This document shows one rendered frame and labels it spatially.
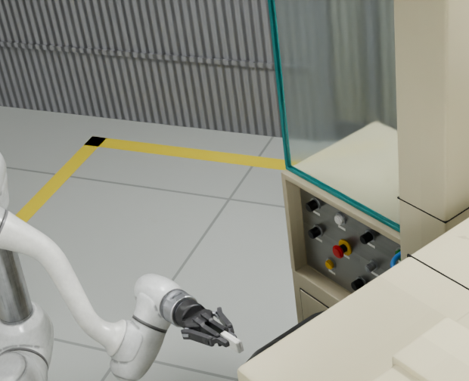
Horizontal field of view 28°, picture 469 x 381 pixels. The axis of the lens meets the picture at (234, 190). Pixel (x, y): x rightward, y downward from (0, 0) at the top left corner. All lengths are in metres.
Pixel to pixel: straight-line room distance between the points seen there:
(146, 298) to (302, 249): 0.67
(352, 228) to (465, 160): 0.90
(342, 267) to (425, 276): 1.31
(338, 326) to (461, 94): 0.54
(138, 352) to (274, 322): 1.73
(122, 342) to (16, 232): 0.40
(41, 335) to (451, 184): 1.42
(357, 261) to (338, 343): 1.34
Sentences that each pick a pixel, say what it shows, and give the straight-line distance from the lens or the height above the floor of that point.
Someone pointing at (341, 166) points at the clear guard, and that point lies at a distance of 2.62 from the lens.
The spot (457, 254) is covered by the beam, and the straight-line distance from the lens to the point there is 1.64.
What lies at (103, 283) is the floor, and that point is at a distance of 4.59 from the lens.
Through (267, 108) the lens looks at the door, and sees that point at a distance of 5.40.
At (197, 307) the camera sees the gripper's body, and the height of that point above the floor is 1.23.
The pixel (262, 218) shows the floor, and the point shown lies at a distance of 4.82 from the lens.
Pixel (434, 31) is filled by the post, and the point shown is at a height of 2.06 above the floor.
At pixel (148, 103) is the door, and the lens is 5.74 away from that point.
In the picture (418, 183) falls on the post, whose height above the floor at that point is 1.72.
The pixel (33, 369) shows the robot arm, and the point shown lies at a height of 0.99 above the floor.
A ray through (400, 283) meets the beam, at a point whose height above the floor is 1.78.
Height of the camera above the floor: 2.80
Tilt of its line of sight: 34 degrees down
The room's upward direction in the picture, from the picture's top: 8 degrees counter-clockwise
